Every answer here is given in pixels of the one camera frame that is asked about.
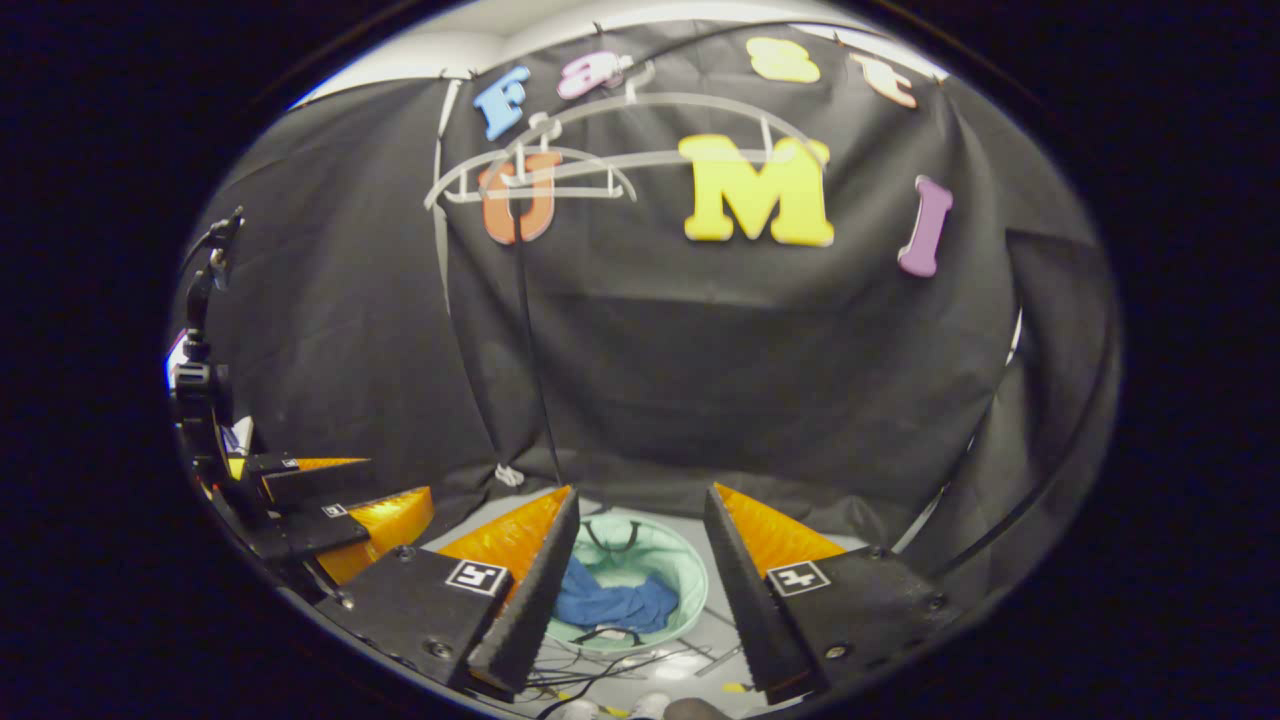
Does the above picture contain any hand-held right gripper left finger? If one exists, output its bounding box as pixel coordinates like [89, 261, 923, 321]
[315, 485, 583, 704]

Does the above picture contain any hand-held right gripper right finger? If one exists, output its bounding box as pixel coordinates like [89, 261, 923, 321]
[702, 483, 979, 706]

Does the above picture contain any blue jacket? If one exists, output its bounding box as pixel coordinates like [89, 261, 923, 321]
[553, 555, 681, 634]

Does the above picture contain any green laundry hamper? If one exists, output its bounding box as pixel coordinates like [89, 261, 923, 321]
[545, 513, 709, 654]

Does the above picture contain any white plastic hanger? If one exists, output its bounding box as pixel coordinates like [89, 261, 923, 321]
[445, 112, 638, 204]
[423, 60, 833, 211]

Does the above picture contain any black backdrop cloth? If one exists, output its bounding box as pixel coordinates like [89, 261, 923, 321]
[175, 20, 1121, 601]

